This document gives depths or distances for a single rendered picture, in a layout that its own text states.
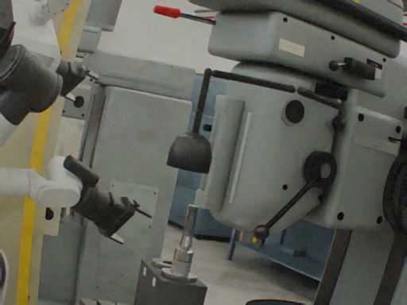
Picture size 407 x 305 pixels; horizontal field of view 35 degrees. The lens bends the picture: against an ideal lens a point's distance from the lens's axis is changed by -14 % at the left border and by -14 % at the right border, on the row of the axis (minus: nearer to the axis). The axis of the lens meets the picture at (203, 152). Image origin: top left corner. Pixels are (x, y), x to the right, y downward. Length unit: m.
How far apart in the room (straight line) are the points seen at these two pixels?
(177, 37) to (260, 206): 10.02
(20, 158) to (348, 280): 1.74
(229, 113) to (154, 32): 9.80
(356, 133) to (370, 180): 0.11
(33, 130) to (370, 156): 1.86
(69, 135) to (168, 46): 2.43
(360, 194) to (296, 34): 0.37
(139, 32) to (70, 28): 8.03
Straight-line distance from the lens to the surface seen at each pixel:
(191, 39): 11.32
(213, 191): 1.34
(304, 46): 1.30
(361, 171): 1.42
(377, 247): 1.65
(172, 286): 1.69
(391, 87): 1.48
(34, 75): 1.40
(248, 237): 1.41
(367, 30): 1.40
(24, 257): 3.10
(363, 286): 1.67
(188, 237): 1.72
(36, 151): 3.01
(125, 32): 10.93
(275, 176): 1.32
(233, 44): 1.36
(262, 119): 1.31
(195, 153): 1.18
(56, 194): 1.57
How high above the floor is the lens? 1.51
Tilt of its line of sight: 3 degrees down
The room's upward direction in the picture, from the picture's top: 12 degrees clockwise
